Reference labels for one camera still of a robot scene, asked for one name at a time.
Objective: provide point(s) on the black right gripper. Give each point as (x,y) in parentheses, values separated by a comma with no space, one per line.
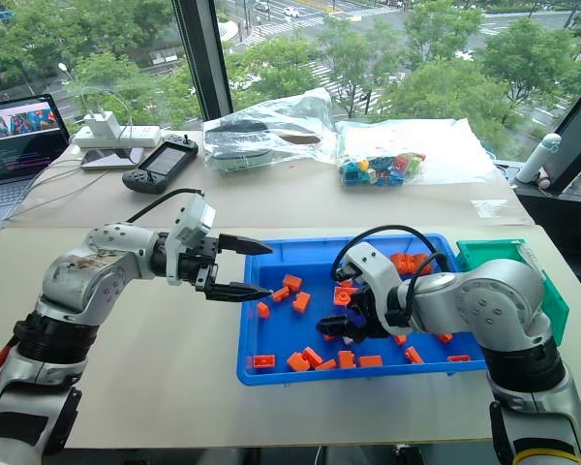
(368,324)

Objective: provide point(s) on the grey tablet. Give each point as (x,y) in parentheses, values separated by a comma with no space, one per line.
(109,159)

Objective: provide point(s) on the round green white object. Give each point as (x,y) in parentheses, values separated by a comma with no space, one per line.
(239,159)

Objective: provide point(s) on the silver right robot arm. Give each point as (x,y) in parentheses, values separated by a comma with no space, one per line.
(503,300)

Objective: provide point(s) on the clear bag of colourful bricks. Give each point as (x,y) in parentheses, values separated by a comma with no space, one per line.
(416,145)

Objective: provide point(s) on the dark window frame post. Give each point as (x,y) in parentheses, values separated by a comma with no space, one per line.
(205,58)

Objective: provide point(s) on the green plastic bin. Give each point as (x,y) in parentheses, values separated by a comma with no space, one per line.
(484,252)

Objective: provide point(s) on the large clear plastic bag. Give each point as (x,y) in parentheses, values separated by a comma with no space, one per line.
(281,116)

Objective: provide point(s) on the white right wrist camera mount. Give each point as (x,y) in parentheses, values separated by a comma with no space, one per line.
(373,264)

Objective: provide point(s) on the black handheld game console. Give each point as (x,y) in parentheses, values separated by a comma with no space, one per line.
(162,162)

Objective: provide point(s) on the brown oval object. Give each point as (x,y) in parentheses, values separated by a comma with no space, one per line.
(300,138)

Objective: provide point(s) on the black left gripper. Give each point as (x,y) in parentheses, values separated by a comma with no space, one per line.
(205,252)

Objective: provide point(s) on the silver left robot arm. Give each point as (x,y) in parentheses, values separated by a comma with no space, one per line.
(77,276)

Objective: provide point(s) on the blue plastic bin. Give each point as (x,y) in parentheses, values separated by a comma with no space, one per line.
(281,339)

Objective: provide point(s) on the small clear plastic bag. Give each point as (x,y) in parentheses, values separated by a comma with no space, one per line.
(501,210)

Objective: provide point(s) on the white bottle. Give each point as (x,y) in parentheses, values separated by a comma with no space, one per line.
(540,157)

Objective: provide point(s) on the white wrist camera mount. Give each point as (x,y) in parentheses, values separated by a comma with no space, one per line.
(189,223)
(373,264)

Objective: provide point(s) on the white power strip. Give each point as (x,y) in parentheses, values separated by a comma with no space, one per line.
(126,135)

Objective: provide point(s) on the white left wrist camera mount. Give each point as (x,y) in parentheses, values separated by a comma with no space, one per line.
(189,223)

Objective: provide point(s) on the grey laptop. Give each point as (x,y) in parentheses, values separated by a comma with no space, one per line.
(14,155)

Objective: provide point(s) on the white charger plug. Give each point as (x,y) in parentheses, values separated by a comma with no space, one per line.
(104,123)

